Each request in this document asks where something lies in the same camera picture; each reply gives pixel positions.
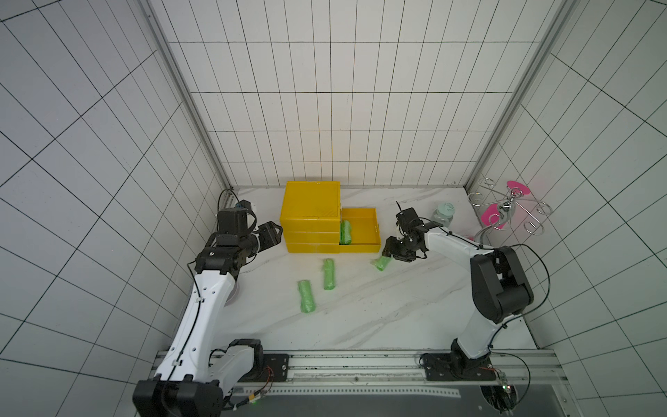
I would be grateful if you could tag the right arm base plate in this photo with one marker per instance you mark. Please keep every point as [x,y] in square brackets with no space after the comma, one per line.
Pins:
[453,367]

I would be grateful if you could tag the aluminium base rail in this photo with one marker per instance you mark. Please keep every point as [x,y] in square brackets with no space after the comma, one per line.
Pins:
[409,367]

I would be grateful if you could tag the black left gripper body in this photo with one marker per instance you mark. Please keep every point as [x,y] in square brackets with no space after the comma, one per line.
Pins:
[251,241]

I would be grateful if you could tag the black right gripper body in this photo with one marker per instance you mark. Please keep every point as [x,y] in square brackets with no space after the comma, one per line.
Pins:
[400,247]

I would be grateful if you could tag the green glass jar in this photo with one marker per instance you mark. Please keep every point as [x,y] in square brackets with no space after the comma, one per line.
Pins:
[444,214]

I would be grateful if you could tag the yellow plastic drawer cabinet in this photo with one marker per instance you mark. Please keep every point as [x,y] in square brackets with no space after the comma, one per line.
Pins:
[311,216]

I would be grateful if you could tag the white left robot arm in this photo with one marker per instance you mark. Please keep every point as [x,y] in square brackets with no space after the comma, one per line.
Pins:
[186,383]

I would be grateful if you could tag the pink cup on stand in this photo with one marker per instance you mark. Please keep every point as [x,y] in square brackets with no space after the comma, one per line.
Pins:
[494,216]

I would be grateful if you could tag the yellow bottom drawer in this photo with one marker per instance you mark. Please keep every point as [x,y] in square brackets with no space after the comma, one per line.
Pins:
[365,231]

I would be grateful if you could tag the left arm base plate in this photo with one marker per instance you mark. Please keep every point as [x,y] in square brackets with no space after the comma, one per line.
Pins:
[268,367]

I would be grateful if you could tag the chrome cup holder stand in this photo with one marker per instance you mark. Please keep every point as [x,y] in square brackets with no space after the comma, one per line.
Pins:
[535,212]

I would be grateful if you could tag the green bag roll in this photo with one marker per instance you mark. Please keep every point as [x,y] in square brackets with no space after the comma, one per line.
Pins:
[329,280]
[382,262]
[345,233]
[307,302]

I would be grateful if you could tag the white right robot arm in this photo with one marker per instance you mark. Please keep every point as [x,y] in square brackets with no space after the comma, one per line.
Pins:
[500,289]

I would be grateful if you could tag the pink cup upper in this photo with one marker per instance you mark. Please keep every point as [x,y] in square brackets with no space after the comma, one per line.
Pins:
[518,189]

